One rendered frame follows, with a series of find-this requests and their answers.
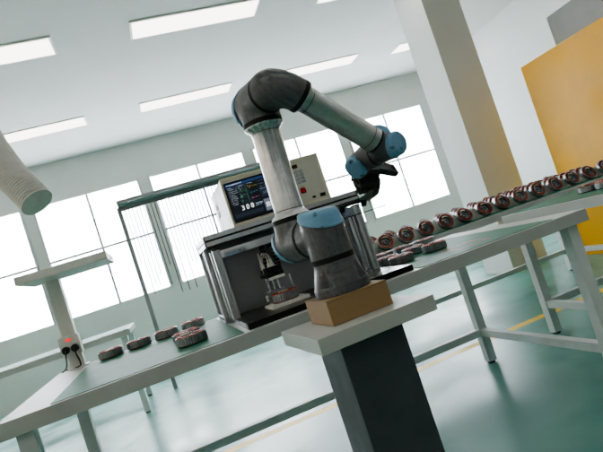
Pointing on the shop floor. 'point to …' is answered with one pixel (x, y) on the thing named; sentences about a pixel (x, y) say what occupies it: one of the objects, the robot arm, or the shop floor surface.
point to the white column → (462, 108)
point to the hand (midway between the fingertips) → (368, 196)
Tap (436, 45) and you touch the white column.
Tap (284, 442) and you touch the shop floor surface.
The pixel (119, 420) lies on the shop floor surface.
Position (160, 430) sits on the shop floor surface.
